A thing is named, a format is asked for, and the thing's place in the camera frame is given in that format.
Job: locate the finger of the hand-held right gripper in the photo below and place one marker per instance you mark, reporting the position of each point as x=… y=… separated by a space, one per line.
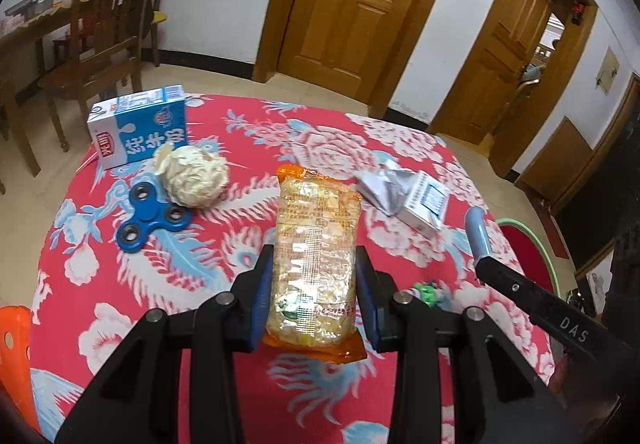
x=477 y=234

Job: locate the orange plastic stool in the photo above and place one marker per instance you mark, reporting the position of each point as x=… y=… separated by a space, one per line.
x=15 y=349

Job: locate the metal tray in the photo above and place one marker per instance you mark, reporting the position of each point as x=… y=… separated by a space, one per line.
x=30 y=5

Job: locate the small cream paper ball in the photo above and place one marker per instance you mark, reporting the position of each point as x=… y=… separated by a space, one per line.
x=192 y=177

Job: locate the yellow seat cushion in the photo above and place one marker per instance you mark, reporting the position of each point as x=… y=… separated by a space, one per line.
x=158 y=17

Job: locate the blue and white milk carton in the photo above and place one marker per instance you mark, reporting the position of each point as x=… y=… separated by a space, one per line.
x=145 y=134

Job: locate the tall wooden chair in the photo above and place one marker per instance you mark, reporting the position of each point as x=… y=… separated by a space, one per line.
x=107 y=24

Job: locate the beige wall panel box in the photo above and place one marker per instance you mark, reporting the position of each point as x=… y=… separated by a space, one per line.
x=606 y=72

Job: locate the closed wooden door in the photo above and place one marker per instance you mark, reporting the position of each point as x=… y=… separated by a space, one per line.
x=350 y=9

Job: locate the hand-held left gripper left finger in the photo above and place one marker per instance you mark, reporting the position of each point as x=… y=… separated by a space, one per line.
x=264 y=289

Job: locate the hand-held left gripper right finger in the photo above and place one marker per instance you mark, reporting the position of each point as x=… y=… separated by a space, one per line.
x=365 y=294

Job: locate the red floral tablecloth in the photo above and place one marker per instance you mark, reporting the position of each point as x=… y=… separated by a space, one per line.
x=175 y=284

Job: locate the red doormat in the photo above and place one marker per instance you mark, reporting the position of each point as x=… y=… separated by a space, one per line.
x=552 y=234

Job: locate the blue fidget spinner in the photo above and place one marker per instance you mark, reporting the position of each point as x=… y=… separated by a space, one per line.
x=150 y=216

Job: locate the dark entrance door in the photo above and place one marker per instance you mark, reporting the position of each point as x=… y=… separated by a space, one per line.
x=610 y=184

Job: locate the red door decoration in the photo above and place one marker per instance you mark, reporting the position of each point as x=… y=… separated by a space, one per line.
x=577 y=13

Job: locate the silver foil pack white box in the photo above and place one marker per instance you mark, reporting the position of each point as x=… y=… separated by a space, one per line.
x=415 y=204

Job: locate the red green-rimmed stool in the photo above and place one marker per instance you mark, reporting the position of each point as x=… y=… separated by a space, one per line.
x=525 y=254

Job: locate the yellow instant noodle packet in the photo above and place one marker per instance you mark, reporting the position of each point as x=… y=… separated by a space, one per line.
x=312 y=249

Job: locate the wooden dining table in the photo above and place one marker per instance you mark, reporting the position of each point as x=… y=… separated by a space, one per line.
x=20 y=44

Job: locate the open wooden door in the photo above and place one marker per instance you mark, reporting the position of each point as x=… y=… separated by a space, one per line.
x=500 y=64

